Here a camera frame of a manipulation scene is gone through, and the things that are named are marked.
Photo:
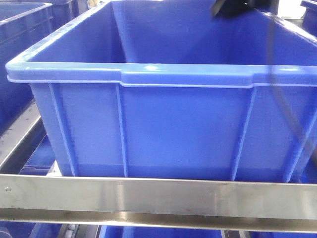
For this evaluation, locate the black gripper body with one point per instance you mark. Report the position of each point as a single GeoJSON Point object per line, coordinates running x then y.
{"type": "Point", "coordinates": [232, 8]}

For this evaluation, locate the blue crate centre upper shelf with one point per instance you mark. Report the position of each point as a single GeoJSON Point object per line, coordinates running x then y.
{"type": "Point", "coordinates": [161, 89]}

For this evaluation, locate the blue crate shelf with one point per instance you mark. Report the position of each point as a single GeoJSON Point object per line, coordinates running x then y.
{"type": "Point", "coordinates": [24, 25]}
{"type": "Point", "coordinates": [161, 89]}

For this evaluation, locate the stainless steel shelf rack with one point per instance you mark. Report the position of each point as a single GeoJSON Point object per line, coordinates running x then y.
{"type": "Point", "coordinates": [173, 203]}

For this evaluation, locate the blue crate left upper shelf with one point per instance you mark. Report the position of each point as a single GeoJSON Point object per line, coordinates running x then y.
{"type": "Point", "coordinates": [24, 25]}

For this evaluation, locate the blue crate with label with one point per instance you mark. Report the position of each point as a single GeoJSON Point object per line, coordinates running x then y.
{"type": "Point", "coordinates": [310, 17]}

